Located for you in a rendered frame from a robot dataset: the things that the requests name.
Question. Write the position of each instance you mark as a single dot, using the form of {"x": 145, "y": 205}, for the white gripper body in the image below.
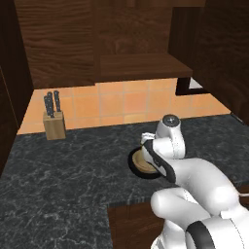
{"x": 147, "y": 137}

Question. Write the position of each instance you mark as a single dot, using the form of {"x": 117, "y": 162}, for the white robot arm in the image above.
{"x": 201, "y": 181}

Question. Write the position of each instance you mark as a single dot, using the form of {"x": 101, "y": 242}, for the black bowl with tan inside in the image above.
{"x": 140, "y": 162}

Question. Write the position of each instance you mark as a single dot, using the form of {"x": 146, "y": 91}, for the open dark wooden cabinet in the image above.
{"x": 142, "y": 64}

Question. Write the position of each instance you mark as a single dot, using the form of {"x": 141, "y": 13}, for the dark wooden base cabinet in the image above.
{"x": 133, "y": 227}

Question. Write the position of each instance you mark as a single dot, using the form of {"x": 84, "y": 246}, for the open dark wooden cabinet door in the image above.
{"x": 223, "y": 55}

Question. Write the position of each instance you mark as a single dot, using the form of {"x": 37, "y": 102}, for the closed wooden cabinet door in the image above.
{"x": 58, "y": 42}

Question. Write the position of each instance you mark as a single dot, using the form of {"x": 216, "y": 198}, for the tall dark wooden cabinet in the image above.
{"x": 13, "y": 81}

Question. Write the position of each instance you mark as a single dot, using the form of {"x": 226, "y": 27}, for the wooden knife block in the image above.
{"x": 54, "y": 126}

